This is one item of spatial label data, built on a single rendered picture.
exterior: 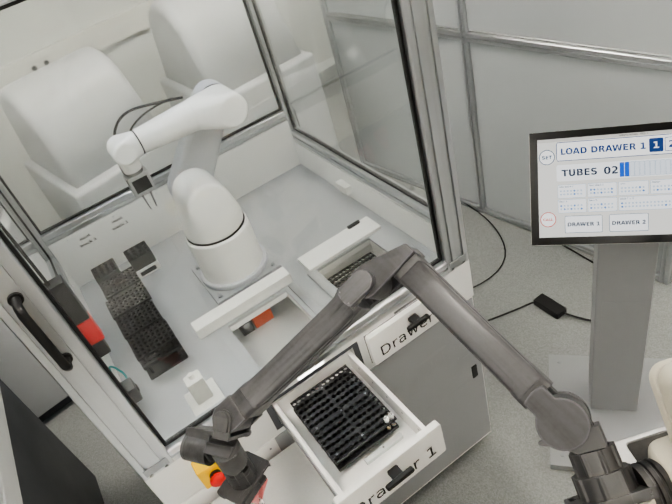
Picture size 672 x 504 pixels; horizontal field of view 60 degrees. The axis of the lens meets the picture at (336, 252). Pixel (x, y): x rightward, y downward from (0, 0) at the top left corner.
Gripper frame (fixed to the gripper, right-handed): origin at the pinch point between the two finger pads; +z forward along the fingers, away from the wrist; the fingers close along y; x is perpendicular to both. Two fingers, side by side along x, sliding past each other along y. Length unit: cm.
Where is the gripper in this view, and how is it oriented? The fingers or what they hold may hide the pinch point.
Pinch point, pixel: (257, 498)
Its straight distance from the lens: 136.2
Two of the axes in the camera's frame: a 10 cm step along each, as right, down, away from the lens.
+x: 8.4, 1.8, -5.2
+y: -5.0, 6.4, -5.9
